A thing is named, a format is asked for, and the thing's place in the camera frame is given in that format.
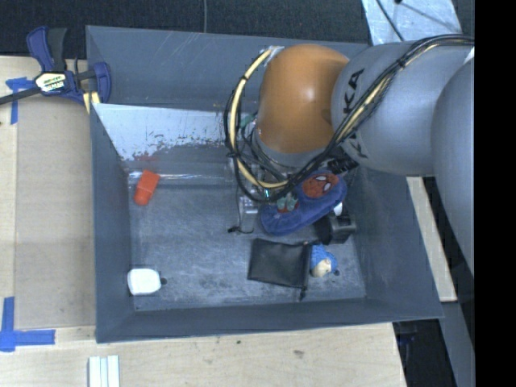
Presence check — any blue slipper with red face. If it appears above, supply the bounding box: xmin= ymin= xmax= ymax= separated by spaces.
xmin=260 ymin=170 xmax=348 ymax=237

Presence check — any grey metal bin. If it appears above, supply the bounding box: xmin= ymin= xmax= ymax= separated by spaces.
xmin=85 ymin=25 xmax=445 ymax=344

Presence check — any black flat pouch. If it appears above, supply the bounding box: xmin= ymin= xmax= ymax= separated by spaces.
xmin=246 ymin=238 xmax=313 ymax=302

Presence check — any blue-hatted toy doll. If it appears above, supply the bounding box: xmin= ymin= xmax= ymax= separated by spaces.
xmin=309 ymin=243 xmax=340 ymax=279

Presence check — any orange-red small block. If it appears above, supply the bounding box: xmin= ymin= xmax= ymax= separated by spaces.
xmin=132 ymin=169 xmax=161 ymax=206

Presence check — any white rounded box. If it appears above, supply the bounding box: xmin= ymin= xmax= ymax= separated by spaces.
xmin=127 ymin=268 xmax=163 ymax=297

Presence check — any pale brown flat board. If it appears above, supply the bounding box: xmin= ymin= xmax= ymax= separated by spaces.
xmin=14 ymin=94 xmax=98 ymax=331

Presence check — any black cylinder on white bracket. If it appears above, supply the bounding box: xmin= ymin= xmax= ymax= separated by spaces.
xmin=322 ymin=202 xmax=358 ymax=246

